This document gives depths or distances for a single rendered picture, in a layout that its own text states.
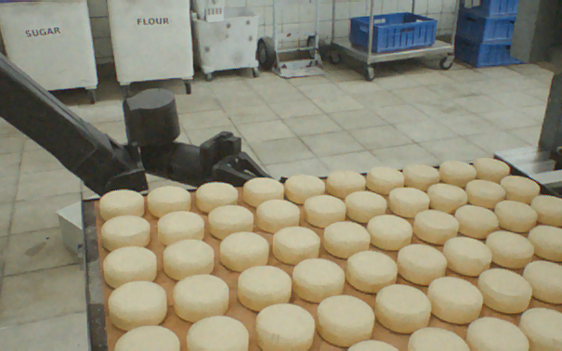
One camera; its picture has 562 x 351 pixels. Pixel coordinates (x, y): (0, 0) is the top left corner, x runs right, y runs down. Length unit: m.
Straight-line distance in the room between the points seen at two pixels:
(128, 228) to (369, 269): 0.25
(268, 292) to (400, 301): 0.12
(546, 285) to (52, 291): 1.85
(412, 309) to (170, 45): 3.52
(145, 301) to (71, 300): 1.64
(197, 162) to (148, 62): 3.20
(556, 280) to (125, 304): 0.41
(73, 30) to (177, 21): 0.65
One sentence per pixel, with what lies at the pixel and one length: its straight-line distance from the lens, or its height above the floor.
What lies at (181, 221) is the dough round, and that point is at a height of 0.96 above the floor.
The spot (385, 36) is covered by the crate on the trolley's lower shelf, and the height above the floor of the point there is 0.30.
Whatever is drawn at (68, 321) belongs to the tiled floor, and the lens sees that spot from 2.07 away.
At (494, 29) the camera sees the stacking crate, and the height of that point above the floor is 0.31.
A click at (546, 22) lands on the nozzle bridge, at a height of 1.09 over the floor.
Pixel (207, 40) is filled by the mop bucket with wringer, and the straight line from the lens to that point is 4.21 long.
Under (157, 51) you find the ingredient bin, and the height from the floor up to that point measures 0.32.
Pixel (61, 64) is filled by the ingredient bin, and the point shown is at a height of 0.29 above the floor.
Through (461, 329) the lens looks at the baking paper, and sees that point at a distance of 0.56.
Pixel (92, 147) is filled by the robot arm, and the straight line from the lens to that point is 0.77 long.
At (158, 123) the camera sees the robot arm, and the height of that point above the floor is 1.00.
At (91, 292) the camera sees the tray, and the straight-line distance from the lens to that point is 0.57.
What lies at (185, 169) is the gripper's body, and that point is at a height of 0.94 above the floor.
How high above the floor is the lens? 1.28
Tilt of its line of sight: 27 degrees down
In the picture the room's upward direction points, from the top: straight up
